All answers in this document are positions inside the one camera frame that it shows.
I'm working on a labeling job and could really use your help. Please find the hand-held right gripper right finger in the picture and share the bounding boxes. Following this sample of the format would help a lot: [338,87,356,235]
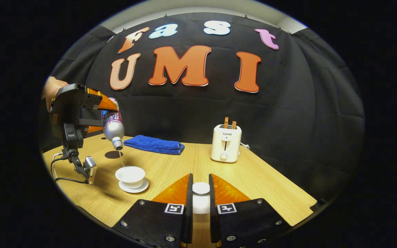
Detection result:
[209,173,294,248]

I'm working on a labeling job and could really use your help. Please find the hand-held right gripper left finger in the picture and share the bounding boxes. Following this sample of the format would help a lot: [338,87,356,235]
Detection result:
[112,173,194,248]

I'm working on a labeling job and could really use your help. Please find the silver water bottle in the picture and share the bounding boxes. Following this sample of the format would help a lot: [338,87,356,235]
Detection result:
[101,97,125,151]

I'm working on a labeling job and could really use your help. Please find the white teacup lid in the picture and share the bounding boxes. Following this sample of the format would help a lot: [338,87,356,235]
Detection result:
[192,182,211,215]

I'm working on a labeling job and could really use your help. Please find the white teacup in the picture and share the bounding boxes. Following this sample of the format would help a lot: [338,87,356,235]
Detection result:
[115,166,146,189]

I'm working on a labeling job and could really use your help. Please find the white saucer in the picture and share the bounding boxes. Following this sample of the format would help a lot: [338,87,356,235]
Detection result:
[119,177,149,194]

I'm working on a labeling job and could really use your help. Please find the blue folded towel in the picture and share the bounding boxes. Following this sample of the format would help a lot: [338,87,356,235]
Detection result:
[123,135,185,155]

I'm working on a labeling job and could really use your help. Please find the white toaster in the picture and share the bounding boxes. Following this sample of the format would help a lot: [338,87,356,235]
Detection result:
[211,124,242,163]

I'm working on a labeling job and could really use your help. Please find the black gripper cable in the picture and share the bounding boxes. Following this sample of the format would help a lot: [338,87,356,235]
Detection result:
[50,152,89,185]

